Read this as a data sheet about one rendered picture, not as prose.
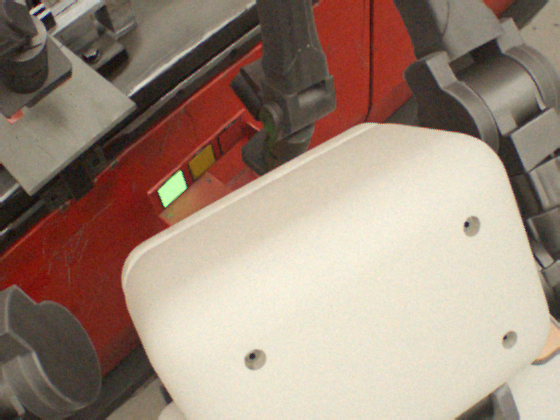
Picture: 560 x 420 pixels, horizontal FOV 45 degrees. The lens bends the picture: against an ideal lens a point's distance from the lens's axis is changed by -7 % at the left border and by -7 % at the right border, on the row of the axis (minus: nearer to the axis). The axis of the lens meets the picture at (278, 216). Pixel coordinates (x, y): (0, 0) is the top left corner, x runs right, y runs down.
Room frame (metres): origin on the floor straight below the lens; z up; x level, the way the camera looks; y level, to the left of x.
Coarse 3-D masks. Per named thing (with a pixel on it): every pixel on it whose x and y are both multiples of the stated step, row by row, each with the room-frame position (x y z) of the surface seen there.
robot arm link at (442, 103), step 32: (416, 0) 0.40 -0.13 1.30; (448, 0) 0.39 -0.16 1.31; (480, 0) 0.40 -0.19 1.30; (416, 32) 0.39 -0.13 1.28; (448, 32) 0.37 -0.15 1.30; (480, 32) 0.37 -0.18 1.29; (512, 32) 0.38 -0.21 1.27; (416, 64) 0.36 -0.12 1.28; (544, 64) 0.35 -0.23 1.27; (416, 96) 0.35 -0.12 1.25; (448, 96) 0.32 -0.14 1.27; (544, 96) 0.32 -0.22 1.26; (448, 128) 0.32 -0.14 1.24; (480, 128) 0.29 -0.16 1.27
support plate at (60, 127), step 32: (64, 96) 0.66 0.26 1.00; (96, 96) 0.64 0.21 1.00; (0, 128) 0.62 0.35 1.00; (32, 128) 0.61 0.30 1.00; (64, 128) 0.60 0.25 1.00; (96, 128) 0.59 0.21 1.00; (0, 160) 0.57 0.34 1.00; (32, 160) 0.56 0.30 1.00; (64, 160) 0.55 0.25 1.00; (32, 192) 0.51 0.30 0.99
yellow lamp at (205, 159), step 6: (204, 150) 0.65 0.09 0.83; (210, 150) 0.66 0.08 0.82; (198, 156) 0.64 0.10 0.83; (204, 156) 0.65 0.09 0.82; (210, 156) 0.66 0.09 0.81; (192, 162) 0.63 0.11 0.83; (198, 162) 0.64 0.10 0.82; (204, 162) 0.65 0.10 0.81; (210, 162) 0.65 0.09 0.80; (192, 168) 0.63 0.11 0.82; (198, 168) 0.64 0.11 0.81; (204, 168) 0.65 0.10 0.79; (198, 174) 0.64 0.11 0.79
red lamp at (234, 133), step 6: (234, 126) 0.69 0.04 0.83; (240, 126) 0.70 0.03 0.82; (228, 132) 0.68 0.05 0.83; (234, 132) 0.69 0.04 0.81; (240, 132) 0.70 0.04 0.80; (222, 138) 0.67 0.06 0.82; (228, 138) 0.68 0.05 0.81; (234, 138) 0.69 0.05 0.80; (240, 138) 0.69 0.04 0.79; (222, 144) 0.67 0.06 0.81; (228, 144) 0.68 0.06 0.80; (222, 150) 0.67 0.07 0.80
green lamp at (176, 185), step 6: (180, 174) 0.62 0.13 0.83; (174, 180) 0.61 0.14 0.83; (180, 180) 0.62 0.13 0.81; (168, 186) 0.60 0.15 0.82; (174, 186) 0.61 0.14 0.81; (180, 186) 0.61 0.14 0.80; (162, 192) 0.60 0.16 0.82; (168, 192) 0.60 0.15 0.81; (174, 192) 0.61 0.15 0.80; (180, 192) 0.61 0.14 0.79; (162, 198) 0.59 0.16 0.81; (168, 198) 0.60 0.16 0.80; (174, 198) 0.60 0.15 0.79
